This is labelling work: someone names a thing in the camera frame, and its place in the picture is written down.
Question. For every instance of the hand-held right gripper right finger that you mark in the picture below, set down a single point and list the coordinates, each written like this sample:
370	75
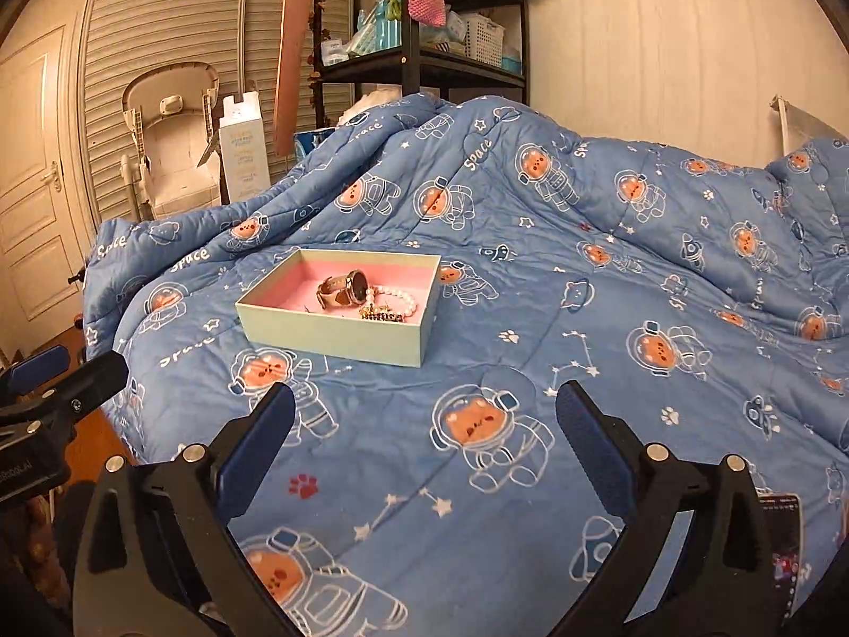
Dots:
590	451

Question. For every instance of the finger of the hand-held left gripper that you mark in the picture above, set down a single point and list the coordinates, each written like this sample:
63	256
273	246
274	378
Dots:
33	370
93	378

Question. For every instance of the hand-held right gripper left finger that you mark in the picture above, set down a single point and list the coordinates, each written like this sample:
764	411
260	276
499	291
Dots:
255	458

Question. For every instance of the green box with pink lining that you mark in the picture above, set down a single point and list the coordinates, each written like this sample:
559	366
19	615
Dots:
318	338

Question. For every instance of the white panelled door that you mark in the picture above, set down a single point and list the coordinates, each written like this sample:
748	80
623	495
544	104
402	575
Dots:
33	245

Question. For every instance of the blue printed blanket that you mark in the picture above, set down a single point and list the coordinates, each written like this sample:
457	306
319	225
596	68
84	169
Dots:
530	279

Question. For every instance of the white baby high chair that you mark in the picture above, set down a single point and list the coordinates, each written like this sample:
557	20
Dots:
172	146

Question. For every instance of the tall white carton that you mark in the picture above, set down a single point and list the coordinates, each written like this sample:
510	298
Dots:
244	152

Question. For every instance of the white cloth bundle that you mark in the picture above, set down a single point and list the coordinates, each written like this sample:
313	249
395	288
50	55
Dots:
365	109

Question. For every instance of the louvered closet door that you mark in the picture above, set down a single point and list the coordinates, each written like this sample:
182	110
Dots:
166	13

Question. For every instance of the white panel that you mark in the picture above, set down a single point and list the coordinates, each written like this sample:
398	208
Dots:
799	129

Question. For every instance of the pink wooden plank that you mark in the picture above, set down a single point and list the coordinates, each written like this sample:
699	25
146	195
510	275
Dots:
292	46

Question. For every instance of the black metal shelf rack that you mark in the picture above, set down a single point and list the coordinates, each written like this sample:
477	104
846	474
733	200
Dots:
464	70

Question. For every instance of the white plastic basket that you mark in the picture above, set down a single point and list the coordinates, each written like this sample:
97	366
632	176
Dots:
484	40

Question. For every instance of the blue bottles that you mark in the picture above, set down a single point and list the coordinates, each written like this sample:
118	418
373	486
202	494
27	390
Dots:
381	30

